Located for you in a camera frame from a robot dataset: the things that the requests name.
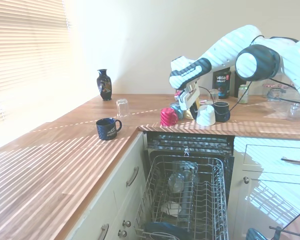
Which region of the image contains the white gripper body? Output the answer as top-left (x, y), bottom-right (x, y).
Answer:
top-left (178, 81), bottom-right (201, 111)

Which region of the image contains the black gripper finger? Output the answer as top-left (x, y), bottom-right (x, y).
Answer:
top-left (190, 99), bottom-right (201, 121)

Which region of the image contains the plain white mug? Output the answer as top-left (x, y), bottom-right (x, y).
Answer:
top-left (195, 104), bottom-right (217, 127)

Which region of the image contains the plain navy mug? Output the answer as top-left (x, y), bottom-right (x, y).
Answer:
top-left (212, 101), bottom-right (232, 123)

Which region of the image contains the red mug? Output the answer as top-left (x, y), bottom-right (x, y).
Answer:
top-left (160, 107), bottom-right (179, 127)

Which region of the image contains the dishwasher cutlery tray rack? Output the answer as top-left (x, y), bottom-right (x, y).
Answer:
top-left (146, 133), bottom-right (233, 152)

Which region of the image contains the clear glass in rack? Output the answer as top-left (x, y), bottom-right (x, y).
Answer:
top-left (167, 170), bottom-right (190, 194)

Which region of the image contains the navy mug with white print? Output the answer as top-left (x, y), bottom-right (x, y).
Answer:
top-left (95, 117), bottom-right (123, 142)

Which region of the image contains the clear ribbed glass tumbler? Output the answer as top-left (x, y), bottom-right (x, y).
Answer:
top-left (206, 88), bottom-right (220, 106)

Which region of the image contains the black protein powder tub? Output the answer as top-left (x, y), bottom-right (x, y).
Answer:
top-left (212, 69), bottom-right (233, 100)

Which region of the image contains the black shaker bottle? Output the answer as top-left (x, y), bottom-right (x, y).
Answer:
top-left (233, 72), bottom-right (249, 99)

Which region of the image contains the glass jar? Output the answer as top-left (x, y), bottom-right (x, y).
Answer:
top-left (237, 84), bottom-right (250, 105)

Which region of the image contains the built-in dishwasher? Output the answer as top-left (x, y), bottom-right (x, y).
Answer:
top-left (133, 130), bottom-right (236, 240)

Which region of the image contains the small clear drinking glass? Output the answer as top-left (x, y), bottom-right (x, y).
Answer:
top-left (115, 98), bottom-right (130, 119)

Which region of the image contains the grey dishwasher spray tube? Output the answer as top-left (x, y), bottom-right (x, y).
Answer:
top-left (177, 161), bottom-right (199, 220)

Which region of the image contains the dark blue painted vase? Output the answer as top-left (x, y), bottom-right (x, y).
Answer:
top-left (96, 68), bottom-right (113, 102)

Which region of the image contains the clear plastic lidded container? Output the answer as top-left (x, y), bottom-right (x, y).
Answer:
top-left (264, 85), bottom-right (300, 122)

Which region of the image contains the white dish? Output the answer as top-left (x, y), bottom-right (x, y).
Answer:
top-left (160, 201), bottom-right (183, 218)

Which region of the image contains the dark blue plate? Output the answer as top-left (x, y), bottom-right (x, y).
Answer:
top-left (142, 221), bottom-right (191, 240)

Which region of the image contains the teal striped round object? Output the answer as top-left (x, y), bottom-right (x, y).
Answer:
top-left (245, 227), bottom-right (267, 240)

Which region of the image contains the wide window blind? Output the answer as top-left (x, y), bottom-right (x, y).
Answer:
top-left (0, 0), bottom-right (72, 131)

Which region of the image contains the wire dishwasher rack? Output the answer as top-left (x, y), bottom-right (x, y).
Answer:
top-left (134, 154), bottom-right (230, 240)

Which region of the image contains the metal drawer handle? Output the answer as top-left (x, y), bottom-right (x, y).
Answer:
top-left (125, 165), bottom-right (140, 188)
top-left (280, 156), bottom-right (300, 166)
top-left (97, 223), bottom-right (111, 240)

